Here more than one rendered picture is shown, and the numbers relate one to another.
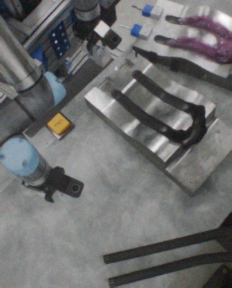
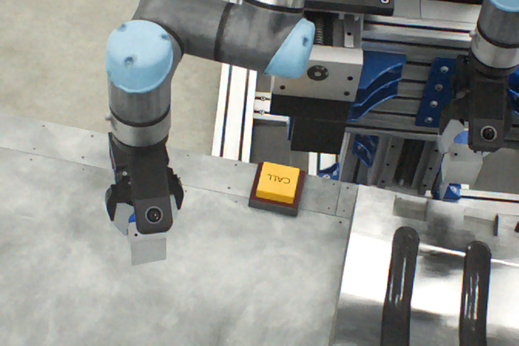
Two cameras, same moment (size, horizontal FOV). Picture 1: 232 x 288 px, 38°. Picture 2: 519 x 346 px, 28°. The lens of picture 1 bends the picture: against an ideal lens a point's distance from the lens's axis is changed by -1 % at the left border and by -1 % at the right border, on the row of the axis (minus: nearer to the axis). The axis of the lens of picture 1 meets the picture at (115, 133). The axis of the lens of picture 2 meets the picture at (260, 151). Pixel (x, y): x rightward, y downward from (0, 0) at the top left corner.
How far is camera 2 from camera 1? 0.54 m
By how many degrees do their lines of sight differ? 26
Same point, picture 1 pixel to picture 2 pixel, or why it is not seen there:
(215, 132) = not seen: outside the picture
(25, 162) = (133, 62)
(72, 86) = not seen: hidden behind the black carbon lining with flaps
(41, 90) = (268, 25)
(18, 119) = (200, 25)
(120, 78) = (446, 226)
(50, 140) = (238, 191)
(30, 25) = (424, 14)
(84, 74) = not seen: hidden behind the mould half
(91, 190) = (185, 315)
